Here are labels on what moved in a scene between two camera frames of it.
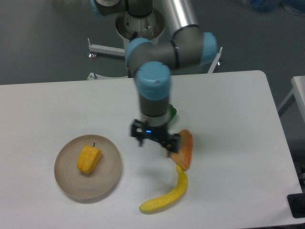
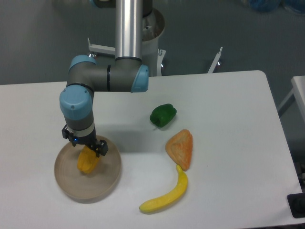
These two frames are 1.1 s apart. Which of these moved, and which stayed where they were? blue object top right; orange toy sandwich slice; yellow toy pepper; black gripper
Moved: black gripper
Stayed: blue object top right; yellow toy pepper; orange toy sandwich slice
